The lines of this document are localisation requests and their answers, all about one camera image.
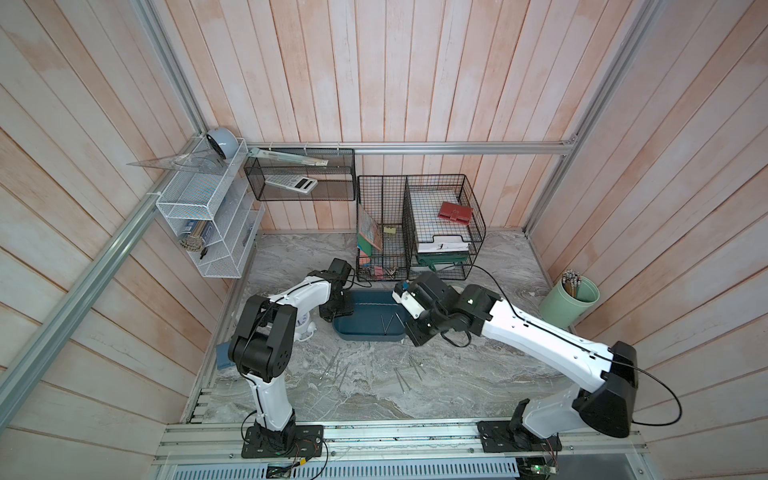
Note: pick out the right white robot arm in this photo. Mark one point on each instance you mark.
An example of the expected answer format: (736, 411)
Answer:
(605, 379)

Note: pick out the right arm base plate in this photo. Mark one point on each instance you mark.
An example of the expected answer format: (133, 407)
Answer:
(504, 437)

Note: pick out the white calculator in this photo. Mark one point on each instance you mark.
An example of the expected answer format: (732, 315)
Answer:
(293, 183)

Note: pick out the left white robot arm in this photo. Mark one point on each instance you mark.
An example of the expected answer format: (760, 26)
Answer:
(262, 344)

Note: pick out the silver roll on shelf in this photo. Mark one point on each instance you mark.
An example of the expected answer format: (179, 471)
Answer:
(194, 235)

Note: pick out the white twin-bell alarm clock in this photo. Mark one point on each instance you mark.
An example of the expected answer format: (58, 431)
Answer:
(305, 325)

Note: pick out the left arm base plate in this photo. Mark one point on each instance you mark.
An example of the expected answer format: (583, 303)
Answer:
(302, 441)

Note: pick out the teal plastic storage box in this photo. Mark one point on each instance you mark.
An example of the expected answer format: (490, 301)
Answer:
(365, 323)

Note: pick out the red wallet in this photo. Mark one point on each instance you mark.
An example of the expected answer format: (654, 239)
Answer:
(456, 213)

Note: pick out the white wire wall shelf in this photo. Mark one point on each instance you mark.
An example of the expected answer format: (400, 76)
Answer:
(228, 202)

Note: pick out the green pen holder cup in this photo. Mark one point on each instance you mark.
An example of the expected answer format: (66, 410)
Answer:
(570, 297)

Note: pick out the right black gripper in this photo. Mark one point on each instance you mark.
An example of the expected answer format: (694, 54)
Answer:
(416, 337)

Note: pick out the clear triangle ruler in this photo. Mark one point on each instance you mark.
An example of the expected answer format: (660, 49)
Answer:
(202, 162)

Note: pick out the aluminium mounting rail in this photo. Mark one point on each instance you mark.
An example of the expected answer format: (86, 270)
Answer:
(399, 449)

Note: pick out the green file tray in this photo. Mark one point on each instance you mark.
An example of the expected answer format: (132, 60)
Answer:
(437, 261)

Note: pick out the long green ruler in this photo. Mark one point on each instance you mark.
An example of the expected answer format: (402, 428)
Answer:
(273, 155)

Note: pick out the black wire wall basket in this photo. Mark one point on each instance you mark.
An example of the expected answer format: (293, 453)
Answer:
(301, 174)

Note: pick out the black wire desk organizer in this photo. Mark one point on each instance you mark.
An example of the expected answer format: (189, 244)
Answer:
(411, 224)

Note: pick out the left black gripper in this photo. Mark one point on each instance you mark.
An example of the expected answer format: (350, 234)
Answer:
(347, 310)

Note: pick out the blue box at wall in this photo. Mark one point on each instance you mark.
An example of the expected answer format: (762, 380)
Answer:
(222, 360)

